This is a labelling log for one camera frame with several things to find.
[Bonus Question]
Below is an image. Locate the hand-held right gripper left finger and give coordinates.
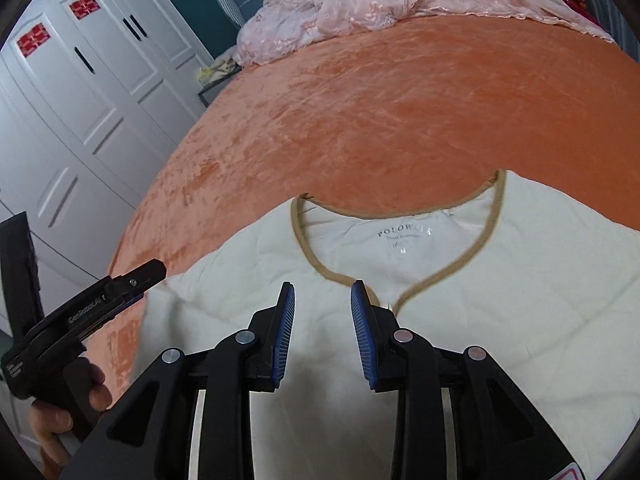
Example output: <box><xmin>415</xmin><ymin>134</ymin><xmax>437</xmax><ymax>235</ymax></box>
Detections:
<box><xmin>62</xmin><ymin>281</ymin><xmax>297</xmax><ymax>480</ymax></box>

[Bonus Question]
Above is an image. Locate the cream quilted jacket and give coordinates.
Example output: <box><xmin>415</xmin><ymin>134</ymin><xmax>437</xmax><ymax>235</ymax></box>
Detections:
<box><xmin>137</xmin><ymin>169</ymin><xmax>640</xmax><ymax>480</ymax></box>

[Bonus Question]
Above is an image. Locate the pink lace quilt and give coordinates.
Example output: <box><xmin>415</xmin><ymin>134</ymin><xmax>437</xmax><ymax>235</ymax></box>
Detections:
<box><xmin>235</xmin><ymin>0</ymin><xmax>616</xmax><ymax>67</ymax></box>

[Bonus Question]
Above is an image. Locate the dark bedside table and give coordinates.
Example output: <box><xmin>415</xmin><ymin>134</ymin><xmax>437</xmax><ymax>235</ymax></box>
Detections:
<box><xmin>196</xmin><ymin>81</ymin><xmax>232</xmax><ymax>107</ymax></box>

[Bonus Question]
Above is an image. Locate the orange plush blanket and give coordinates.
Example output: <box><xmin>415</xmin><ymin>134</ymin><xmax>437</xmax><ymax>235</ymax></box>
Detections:
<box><xmin>107</xmin><ymin>12</ymin><xmax>640</xmax><ymax>401</ymax></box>

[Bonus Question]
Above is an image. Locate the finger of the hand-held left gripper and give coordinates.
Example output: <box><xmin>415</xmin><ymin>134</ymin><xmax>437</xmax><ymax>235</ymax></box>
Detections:
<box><xmin>87</xmin><ymin>292</ymin><xmax>147</xmax><ymax>332</ymax></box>
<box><xmin>107</xmin><ymin>259</ymin><xmax>167</xmax><ymax>293</ymax></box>

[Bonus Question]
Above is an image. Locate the person's left hand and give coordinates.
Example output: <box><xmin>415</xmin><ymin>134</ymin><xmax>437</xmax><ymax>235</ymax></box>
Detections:
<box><xmin>27</xmin><ymin>364</ymin><xmax>107</xmax><ymax>472</ymax></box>

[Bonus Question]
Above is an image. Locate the white wardrobe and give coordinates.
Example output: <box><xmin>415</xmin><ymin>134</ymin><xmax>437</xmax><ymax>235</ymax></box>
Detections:
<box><xmin>0</xmin><ymin>0</ymin><xmax>216</xmax><ymax>461</ymax></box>

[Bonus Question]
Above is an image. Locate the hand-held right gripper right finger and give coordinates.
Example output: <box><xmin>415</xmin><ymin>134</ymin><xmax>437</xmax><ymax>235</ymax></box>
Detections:
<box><xmin>350</xmin><ymin>279</ymin><xmax>583</xmax><ymax>480</ymax></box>

